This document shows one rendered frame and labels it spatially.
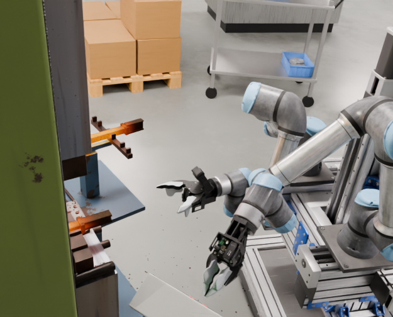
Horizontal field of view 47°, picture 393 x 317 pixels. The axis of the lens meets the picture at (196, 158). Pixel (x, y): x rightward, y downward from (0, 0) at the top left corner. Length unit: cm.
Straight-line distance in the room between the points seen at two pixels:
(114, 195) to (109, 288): 61
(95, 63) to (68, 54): 334
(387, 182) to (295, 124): 38
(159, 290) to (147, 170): 240
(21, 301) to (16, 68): 44
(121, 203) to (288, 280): 98
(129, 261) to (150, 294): 168
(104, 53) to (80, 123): 326
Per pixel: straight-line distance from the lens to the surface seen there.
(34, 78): 65
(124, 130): 188
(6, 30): 62
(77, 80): 98
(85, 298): 142
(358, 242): 171
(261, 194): 122
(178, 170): 337
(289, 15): 653
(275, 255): 252
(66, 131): 102
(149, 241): 279
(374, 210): 162
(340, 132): 137
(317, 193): 213
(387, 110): 131
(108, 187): 200
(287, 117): 158
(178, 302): 98
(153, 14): 429
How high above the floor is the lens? 196
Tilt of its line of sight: 34 degrees down
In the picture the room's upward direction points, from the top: 5 degrees clockwise
